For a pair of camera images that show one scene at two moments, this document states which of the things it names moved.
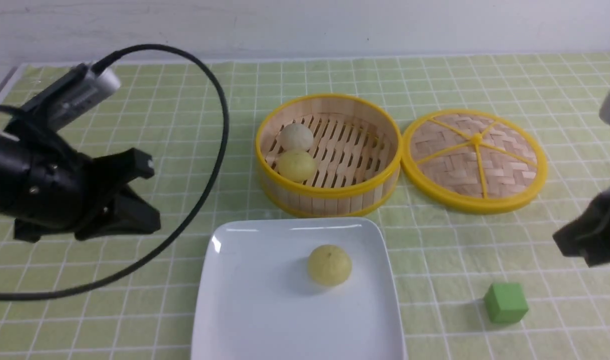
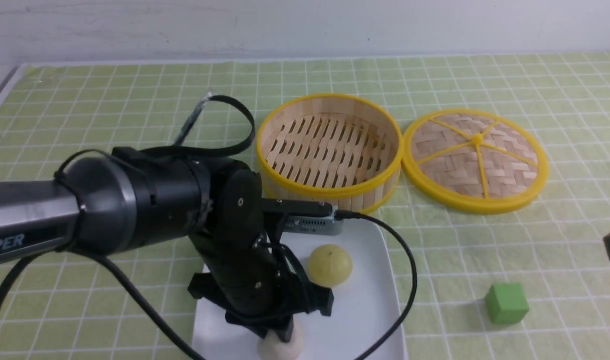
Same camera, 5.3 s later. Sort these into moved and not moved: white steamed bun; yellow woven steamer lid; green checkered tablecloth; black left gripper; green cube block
Moved: black left gripper; white steamed bun
Not moved: green cube block; yellow woven steamer lid; green checkered tablecloth
